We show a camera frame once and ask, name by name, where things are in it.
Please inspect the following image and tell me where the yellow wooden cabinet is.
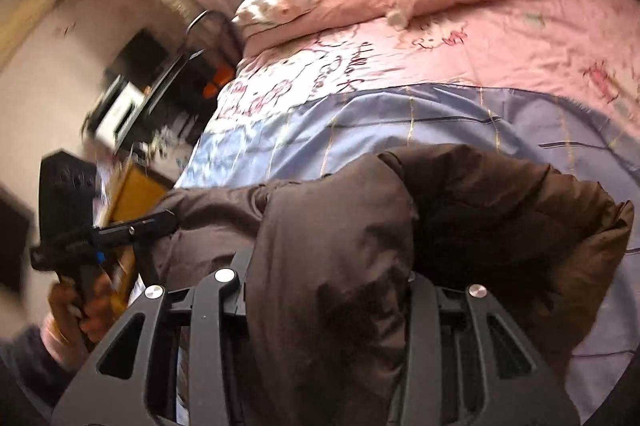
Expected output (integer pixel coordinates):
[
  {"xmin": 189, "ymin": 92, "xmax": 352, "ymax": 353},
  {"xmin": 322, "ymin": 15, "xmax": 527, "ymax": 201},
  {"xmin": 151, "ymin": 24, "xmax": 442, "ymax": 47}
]
[{"xmin": 92, "ymin": 161, "xmax": 171, "ymax": 314}]

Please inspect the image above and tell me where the black chair with orange seat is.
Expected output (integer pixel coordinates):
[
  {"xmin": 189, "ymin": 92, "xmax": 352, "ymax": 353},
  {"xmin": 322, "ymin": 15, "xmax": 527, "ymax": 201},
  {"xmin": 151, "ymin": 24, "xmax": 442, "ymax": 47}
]
[{"xmin": 185, "ymin": 9, "xmax": 241, "ymax": 100}]

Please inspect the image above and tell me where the white printed pillow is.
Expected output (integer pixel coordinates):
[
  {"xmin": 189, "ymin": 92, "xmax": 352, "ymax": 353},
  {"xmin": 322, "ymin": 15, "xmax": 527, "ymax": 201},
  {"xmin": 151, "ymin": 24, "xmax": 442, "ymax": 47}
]
[{"xmin": 234, "ymin": 0, "xmax": 331, "ymax": 42}]

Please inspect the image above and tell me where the person's left forearm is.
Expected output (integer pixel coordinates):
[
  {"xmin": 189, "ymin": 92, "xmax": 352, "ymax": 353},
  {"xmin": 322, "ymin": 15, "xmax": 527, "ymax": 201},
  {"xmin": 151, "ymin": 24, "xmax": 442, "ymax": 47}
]
[{"xmin": 0, "ymin": 313, "xmax": 76, "ymax": 407}]

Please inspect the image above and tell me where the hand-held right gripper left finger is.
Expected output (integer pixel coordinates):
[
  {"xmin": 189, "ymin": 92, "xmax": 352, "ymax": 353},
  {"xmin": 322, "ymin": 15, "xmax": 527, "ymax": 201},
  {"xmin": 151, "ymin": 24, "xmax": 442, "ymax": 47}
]
[{"xmin": 50, "ymin": 251, "xmax": 253, "ymax": 426}]

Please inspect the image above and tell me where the dark desk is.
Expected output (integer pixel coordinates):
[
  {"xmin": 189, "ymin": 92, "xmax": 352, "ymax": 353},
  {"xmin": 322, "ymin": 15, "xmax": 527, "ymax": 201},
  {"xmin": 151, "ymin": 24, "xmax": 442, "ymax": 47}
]
[{"xmin": 145, "ymin": 49, "xmax": 206, "ymax": 117}]

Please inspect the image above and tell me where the pink cartoon print bed sheet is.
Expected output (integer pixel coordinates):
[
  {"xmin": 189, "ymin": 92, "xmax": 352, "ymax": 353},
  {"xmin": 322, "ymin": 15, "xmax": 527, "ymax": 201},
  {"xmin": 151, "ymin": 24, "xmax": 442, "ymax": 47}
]
[{"xmin": 215, "ymin": 0, "xmax": 640, "ymax": 117}]

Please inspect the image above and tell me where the black monitor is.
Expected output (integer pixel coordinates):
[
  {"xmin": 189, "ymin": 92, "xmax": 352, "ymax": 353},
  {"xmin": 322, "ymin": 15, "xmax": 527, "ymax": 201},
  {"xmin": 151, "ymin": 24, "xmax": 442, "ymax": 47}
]
[{"xmin": 107, "ymin": 29, "xmax": 168, "ymax": 82}]

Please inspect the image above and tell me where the brown hooded puffer jacket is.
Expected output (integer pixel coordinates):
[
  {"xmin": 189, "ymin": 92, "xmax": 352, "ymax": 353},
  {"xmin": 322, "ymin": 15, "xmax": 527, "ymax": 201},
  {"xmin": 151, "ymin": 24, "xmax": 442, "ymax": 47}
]
[{"xmin": 132, "ymin": 143, "xmax": 635, "ymax": 426}]

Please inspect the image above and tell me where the person's left hand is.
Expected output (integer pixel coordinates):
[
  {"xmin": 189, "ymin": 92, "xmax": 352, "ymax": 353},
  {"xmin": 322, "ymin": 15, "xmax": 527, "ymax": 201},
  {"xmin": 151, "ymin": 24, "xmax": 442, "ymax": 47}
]
[{"xmin": 47, "ymin": 273, "xmax": 118, "ymax": 352}]

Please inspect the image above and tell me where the white printer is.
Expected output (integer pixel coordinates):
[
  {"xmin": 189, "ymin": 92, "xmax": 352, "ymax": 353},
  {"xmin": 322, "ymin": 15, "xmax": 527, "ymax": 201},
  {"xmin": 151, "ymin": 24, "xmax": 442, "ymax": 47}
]
[{"xmin": 92, "ymin": 74, "xmax": 151, "ymax": 149}]

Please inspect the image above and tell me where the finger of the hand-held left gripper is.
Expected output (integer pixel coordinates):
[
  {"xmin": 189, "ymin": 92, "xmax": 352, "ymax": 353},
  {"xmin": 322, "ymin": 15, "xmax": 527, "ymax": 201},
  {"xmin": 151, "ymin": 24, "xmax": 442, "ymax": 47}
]
[{"xmin": 95, "ymin": 212, "xmax": 177, "ymax": 252}]

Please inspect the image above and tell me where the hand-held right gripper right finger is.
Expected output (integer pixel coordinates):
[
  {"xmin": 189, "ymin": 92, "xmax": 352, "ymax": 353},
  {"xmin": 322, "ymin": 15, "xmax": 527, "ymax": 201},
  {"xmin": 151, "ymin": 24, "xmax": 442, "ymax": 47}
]
[{"xmin": 400, "ymin": 273, "xmax": 581, "ymax": 426}]

